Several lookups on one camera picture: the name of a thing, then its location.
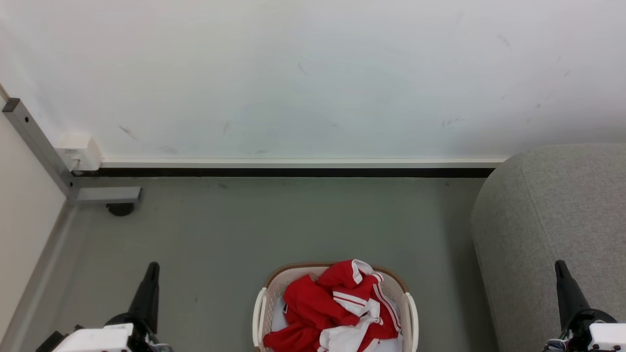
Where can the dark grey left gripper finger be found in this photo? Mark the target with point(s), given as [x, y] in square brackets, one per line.
[146, 296]

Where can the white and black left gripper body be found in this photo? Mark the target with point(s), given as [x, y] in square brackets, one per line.
[105, 339]

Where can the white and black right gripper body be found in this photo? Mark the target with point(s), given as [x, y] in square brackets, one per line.
[604, 335]

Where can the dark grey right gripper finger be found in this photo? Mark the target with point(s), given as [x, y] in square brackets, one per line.
[567, 293]

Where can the red and white jersey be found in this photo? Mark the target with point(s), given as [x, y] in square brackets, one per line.
[318, 308]

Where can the grey fabric sofa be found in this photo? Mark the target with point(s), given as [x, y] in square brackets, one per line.
[547, 220]

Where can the cream plastic laundry basket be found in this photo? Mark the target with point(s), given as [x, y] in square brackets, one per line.
[266, 293]

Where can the white cushion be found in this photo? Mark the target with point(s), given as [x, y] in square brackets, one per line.
[278, 320]

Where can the black baseboard strip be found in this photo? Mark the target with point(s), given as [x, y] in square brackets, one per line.
[293, 172]

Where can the black round frame foot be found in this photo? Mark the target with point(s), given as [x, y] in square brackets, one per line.
[120, 209]

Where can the white wall socket box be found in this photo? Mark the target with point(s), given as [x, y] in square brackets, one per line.
[80, 151]

